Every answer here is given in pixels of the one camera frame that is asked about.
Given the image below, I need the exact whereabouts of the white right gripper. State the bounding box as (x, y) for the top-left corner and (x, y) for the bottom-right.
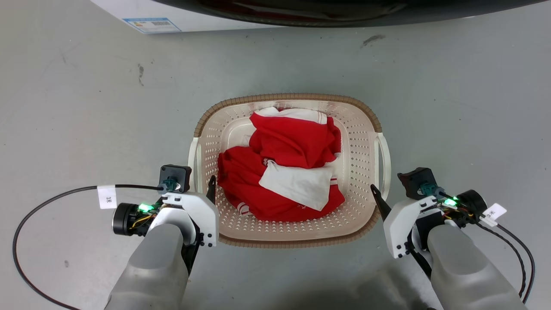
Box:
(370, 184), (489, 276)

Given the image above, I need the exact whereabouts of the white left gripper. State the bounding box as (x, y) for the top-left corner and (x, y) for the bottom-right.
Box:
(112, 174), (220, 276)

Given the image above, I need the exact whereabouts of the beige plastic laundry basket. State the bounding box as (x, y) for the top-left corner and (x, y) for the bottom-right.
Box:
(188, 93), (392, 249)

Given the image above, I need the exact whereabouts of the red garment with white panel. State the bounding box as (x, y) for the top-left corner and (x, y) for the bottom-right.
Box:
(217, 146), (346, 223)

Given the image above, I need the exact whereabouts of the red shirt with white collar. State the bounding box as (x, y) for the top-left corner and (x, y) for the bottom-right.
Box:
(249, 107), (343, 169)

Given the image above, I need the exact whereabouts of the blue energy label sticker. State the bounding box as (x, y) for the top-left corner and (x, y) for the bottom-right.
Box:
(122, 17), (182, 34)

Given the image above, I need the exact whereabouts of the white washing machine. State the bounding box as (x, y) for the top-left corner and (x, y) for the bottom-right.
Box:
(90, 0), (280, 34)

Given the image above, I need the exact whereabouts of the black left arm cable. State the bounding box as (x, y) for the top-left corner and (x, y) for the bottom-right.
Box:
(12, 184), (167, 310)

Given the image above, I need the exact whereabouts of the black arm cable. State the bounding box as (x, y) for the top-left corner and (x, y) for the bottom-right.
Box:
(12, 184), (167, 310)
(474, 222), (526, 299)
(495, 222), (536, 304)

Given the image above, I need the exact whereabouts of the white left cable tag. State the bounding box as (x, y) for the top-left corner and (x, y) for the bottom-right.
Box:
(97, 185), (118, 210)

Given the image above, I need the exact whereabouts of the white cable tag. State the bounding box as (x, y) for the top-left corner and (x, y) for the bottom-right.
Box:
(480, 203), (508, 228)
(97, 185), (118, 210)

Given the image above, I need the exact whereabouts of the white right cable tag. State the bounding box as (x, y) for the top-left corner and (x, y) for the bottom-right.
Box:
(480, 203), (508, 228)

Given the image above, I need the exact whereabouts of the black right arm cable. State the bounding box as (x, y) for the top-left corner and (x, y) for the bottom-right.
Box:
(474, 222), (526, 299)
(495, 222), (536, 304)

